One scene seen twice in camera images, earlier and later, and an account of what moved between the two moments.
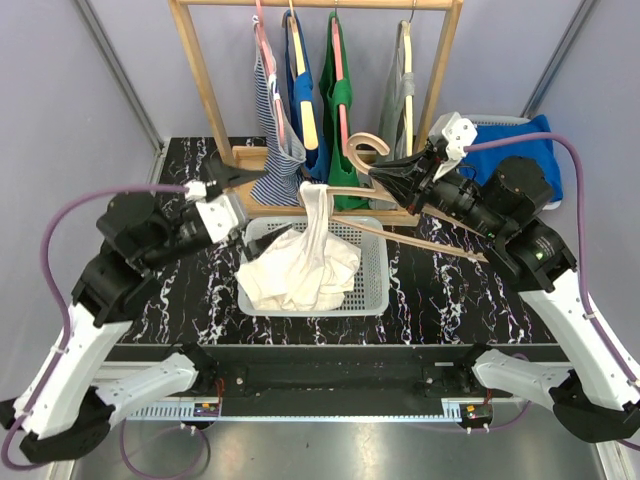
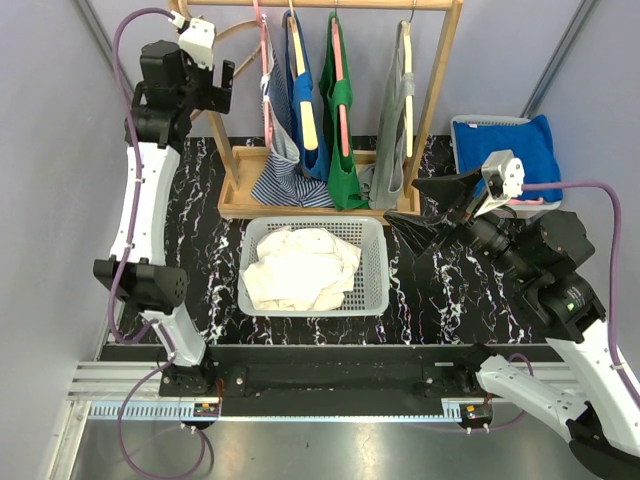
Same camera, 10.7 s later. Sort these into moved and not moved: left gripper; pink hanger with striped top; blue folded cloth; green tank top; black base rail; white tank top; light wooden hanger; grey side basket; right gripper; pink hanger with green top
Moved: white tank top; light wooden hanger; left gripper; right gripper; pink hanger with striped top
Not moved: green tank top; blue folded cloth; pink hanger with green top; grey side basket; black base rail
